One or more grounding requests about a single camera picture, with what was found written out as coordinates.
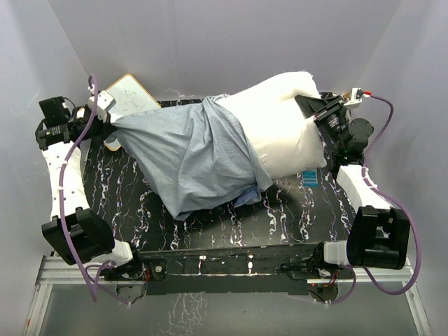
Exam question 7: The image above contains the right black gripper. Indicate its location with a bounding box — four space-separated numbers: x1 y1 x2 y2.
297 95 349 151

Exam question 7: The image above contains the white pillow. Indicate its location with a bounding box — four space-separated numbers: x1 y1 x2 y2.
217 71 327 179

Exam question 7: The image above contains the blue fish print pillowcase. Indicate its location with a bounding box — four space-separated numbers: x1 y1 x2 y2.
113 96 272 221

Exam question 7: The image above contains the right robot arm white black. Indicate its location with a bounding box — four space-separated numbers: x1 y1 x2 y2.
295 95 410 278

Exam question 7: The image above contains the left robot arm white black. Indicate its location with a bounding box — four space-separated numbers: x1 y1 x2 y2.
35 96 145 279

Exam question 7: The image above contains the blue pillow care label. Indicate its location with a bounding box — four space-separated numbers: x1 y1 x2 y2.
302 170 319 188

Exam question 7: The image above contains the white board orange edge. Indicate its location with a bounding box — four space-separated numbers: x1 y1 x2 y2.
104 74 161 153

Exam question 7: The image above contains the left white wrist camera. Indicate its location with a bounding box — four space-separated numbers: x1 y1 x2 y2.
96 90 116 122

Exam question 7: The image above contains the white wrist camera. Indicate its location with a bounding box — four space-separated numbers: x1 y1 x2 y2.
96 90 116 122
344 87 372 109

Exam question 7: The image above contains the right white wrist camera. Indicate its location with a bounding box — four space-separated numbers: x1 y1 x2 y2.
344 87 372 109

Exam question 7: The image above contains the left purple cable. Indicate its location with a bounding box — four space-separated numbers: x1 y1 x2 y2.
58 73 130 305

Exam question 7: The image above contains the aluminium frame rail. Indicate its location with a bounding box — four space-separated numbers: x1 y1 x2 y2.
24 92 433 336

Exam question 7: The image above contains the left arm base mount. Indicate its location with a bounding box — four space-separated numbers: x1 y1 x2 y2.
100 258 167 306

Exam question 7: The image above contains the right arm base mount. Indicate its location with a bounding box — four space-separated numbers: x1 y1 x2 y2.
276 255 357 308

